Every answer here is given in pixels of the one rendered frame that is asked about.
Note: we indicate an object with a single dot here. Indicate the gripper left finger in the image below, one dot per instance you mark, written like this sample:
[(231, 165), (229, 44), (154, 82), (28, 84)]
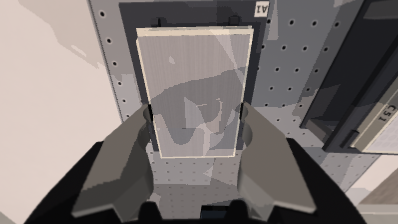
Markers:
[(108, 184)]

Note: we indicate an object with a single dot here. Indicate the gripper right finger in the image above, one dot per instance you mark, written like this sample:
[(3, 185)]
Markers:
[(280, 181)]

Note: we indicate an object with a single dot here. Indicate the dark grey rectangular frame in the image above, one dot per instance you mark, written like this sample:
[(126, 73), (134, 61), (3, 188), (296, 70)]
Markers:
[(196, 14)]

